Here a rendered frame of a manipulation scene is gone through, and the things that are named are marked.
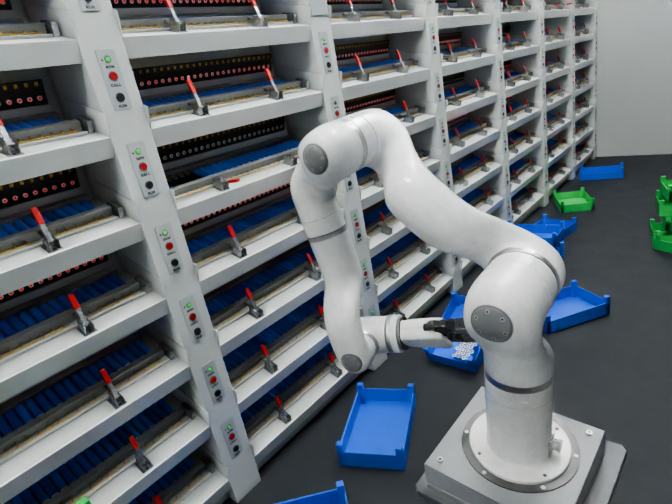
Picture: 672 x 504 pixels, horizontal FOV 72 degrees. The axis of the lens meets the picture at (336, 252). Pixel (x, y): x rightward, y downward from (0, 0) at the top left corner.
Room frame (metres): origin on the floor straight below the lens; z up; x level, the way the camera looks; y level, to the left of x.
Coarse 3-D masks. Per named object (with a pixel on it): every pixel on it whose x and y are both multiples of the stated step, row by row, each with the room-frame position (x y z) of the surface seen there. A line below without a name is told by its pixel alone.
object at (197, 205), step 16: (240, 144) 1.50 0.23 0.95; (176, 160) 1.33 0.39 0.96; (192, 160) 1.37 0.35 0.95; (256, 176) 1.33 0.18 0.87; (272, 176) 1.34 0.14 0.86; (288, 176) 1.39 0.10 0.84; (208, 192) 1.21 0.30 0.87; (224, 192) 1.22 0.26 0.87; (240, 192) 1.26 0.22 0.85; (256, 192) 1.30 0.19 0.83; (176, 208) 1.11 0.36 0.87; (192, 208) 1.14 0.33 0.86; (208, 208) 1.18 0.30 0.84
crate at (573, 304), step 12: (564, 288) 1.80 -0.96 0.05; (576, 288) 1.80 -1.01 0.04; (564, 300) 1.78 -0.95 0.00; (576, 300) 1.76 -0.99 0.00; (588, 300) 1.73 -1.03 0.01; (600, 300) 1.67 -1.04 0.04; (552, 312) 1.71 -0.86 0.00; (564, 312) 1.69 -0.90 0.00; (576, 312) 1.59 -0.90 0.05; (588, 312) 1.60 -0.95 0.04; (600, 312) 1.61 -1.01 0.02; (552, 324) 1.57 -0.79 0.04; (564, 324) 1.58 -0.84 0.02; (576, 324) 1.59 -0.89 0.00
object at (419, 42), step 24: (384, 0) 2.18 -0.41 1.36; (408, 0) 2.10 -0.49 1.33; (432, 0) 2.11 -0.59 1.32; (408, 48) 2.12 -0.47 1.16; (432, 72) 2.06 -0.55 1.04; (408, 96) 2.14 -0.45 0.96; (432, 96) 2.06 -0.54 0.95; (432, 144) 2.08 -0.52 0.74; (456, 264) 2.09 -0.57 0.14; (456, 288) 2.07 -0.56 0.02
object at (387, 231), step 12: (384, 204) 1.98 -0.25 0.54; (372, 216) 1.85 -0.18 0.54; (384, 216) 1.84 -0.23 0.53; (372, 228) 1.76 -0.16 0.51; (384, 228) 1.74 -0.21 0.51; (396, 228) 1.79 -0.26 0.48; (372, 240) 1.69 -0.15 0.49; (384, 240) 1.69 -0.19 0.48; (396, 240) 1.77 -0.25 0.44; (372, 252) 1.64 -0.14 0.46
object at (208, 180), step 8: (288, 152) 1.47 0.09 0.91; (296, 152) 1.49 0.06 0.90; (256, 160) 1.39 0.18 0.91; (264, 160) 1.39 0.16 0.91; (272, 160) 1.42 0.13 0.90; (280, 160) 1.44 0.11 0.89; (232, 168) 1.32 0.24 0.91; (240, 168) 1.32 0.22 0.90; (248, 168) 1.35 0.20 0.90; (256, 168) 1.37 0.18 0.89; (264, 168) 1.37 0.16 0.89; (208, 176) 1.26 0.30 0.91; (216, 176) 1.26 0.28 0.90; (224, 176) 1.28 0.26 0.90; (232, 176) 1.31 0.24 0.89; (240, 176) 1.30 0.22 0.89; (184, 184) 1.20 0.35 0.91; (192, 184) 1.21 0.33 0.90; (200, 184) 1.23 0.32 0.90; (208, 184) 1.25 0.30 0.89; (176, 192) 1.17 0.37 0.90; (184, 192) 1.19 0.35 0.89; (192, 192) 1.19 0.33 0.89
